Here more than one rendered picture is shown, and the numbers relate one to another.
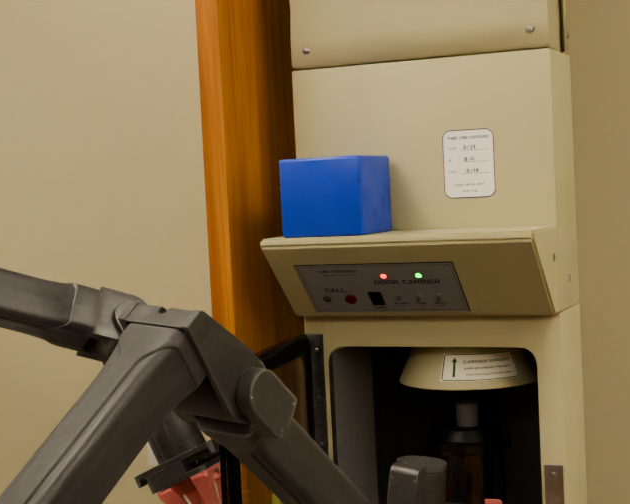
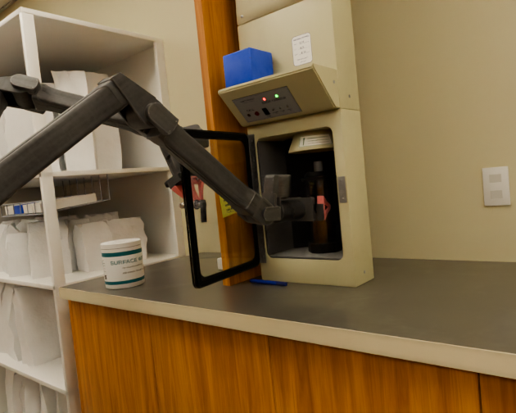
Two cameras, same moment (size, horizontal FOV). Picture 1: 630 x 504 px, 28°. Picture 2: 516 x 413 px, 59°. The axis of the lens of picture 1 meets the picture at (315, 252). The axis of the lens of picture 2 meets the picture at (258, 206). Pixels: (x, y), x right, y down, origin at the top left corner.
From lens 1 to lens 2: 0.55 m
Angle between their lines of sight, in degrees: 16
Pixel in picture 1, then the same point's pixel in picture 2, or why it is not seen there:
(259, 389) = (153, 110)
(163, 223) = not seen: hidden behind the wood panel
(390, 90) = (271, 24)
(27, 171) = (188, 108)
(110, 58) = not seen: hidden behind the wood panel
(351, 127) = (259, 44)
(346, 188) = (246, 61)
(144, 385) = (92, 100)
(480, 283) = (301, 95)
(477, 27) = not seen: outside the picture
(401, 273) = (269, 96)
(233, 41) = (211, 15)
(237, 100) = (214, 39)
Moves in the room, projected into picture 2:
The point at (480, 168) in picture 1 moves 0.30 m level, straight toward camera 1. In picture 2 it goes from (306, 50) to (262, 17)
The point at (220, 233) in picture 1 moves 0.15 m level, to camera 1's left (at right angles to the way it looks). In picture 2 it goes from (207, 93) to (161, 100)
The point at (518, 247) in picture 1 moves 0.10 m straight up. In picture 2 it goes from (309, 72) to (305, 30)
